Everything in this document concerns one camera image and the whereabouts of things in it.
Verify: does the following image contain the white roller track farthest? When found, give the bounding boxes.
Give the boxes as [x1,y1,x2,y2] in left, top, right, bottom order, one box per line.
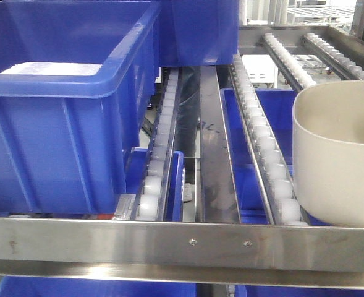
[302,33,364,81]

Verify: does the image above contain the white contents in crate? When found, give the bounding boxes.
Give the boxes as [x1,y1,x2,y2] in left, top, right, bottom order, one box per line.
[0,62,102,76]

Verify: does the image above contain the blue crate lower middle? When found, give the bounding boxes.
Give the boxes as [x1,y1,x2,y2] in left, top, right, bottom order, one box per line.
[219,88,334,226]

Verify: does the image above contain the blue crate lower left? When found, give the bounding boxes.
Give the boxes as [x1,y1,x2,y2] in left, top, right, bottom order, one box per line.
[126,147,184,222]

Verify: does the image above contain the steel divider rail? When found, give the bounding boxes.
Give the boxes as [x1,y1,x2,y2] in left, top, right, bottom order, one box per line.
[200,66,240,223]

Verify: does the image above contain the stainless steel shelf frame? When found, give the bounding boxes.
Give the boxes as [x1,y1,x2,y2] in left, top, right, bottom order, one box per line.
[0,24,364,290]

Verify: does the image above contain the blue crate rear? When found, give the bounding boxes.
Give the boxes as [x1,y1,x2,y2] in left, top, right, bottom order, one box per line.
[159,0,239,67]

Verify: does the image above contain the blue crate bottom right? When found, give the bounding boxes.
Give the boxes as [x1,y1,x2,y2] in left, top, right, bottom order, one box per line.
[235,285,364,297]

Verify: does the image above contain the white roller track far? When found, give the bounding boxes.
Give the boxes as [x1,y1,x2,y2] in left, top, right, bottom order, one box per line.
[262,33,316,93]

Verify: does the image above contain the large blue crate front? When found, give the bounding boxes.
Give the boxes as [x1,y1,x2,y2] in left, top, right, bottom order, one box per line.
[0,1,161,214]

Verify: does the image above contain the white roller track left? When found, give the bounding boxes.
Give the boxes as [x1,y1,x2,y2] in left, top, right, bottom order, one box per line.
[135,68,179,221]

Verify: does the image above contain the white roller track middle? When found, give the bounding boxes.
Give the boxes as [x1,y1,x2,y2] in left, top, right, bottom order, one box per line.
[229,53,310,226]

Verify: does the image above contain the white roller track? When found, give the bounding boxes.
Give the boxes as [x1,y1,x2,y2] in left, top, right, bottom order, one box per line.
[262,33,316,93]
[135,68,179,221]
[229,53,310,226]
[302,33,364,81]

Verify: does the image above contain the blue crate bottom left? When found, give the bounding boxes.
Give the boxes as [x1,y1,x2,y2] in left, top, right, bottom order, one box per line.
[0,277,196,296]

